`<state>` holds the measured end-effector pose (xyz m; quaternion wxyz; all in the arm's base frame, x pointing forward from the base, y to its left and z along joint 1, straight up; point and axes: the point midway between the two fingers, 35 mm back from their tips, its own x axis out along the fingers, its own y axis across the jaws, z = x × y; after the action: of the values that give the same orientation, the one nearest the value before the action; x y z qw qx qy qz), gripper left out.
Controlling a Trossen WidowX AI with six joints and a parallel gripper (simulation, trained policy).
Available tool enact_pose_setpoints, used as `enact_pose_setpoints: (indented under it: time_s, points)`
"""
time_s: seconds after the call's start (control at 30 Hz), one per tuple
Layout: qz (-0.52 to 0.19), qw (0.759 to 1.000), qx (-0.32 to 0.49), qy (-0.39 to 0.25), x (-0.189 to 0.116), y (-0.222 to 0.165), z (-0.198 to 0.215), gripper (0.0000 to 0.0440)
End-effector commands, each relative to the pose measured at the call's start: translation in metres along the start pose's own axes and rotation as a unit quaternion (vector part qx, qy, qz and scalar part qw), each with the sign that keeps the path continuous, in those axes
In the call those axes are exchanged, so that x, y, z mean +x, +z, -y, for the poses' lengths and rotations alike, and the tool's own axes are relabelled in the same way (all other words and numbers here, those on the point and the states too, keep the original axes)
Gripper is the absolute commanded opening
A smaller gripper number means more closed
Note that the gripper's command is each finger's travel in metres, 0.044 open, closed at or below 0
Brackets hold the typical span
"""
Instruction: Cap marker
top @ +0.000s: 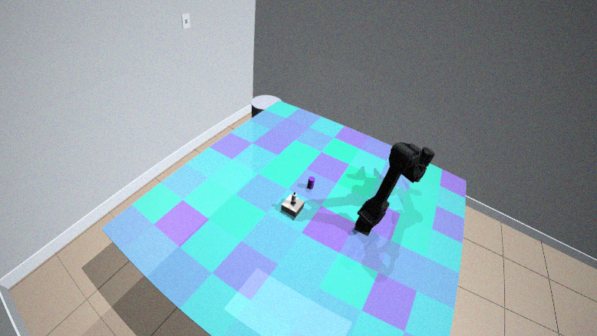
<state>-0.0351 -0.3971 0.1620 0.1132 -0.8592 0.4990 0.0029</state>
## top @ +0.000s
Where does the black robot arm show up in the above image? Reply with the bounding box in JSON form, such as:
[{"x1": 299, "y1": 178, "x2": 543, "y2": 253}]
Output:
[{"x1": 354, "y1": 142, "x2": 435, "y2": 236}]

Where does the white block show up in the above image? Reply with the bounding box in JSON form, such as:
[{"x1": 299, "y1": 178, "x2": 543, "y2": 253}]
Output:
[{"x1": 281, "y1": 194, "x2": 305, "y2": 217}]

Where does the purple cylinder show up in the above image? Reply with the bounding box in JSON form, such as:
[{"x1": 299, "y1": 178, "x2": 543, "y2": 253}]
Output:
[{"x1": 307, "y1": 176, "x2": 315, "y2": 189}]

